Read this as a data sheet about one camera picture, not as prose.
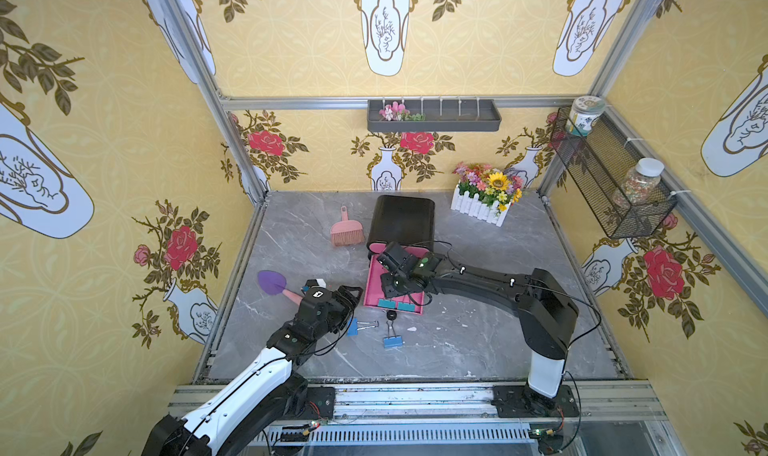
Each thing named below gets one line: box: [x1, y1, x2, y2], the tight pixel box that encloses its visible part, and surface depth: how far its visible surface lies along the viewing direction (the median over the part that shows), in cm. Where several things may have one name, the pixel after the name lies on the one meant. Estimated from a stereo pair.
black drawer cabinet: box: [366, 195, 435, 252], surface depth 94 cm
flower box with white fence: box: [451, 162, 524, 227], surface depth 105 cm
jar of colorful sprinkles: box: [620, 158, 665, 206], surface depth 67 cm
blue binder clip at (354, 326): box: [346, 317, 379, 337], surface depth 89 cm
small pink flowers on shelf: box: [379, 101, 425, 121], surface depth 89 cm
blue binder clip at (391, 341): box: [383, 320, 403, 349], surface depth 85 cm
